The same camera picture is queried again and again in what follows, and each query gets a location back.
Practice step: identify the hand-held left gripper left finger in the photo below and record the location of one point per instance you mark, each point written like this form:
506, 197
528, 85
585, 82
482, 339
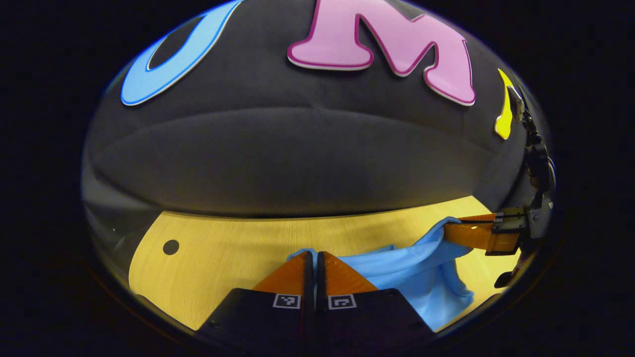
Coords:
308, 297

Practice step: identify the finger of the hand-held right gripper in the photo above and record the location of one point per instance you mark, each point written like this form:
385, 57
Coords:
481, 217
476, 235

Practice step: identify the light blue polo T-shirt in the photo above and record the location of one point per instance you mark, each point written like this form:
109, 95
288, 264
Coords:
421, 277

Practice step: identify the black backdrop cloth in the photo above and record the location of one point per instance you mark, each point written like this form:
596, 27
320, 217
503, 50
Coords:
297, 148

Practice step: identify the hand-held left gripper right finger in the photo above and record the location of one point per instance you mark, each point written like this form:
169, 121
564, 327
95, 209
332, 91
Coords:
321, 297

